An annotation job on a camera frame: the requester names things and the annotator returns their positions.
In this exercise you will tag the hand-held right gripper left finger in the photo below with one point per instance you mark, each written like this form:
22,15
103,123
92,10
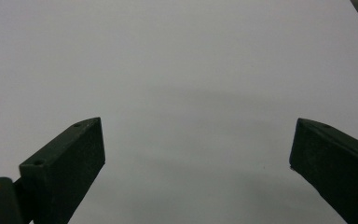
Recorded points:
62,168

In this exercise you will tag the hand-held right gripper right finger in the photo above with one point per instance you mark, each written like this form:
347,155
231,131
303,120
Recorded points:
338,168

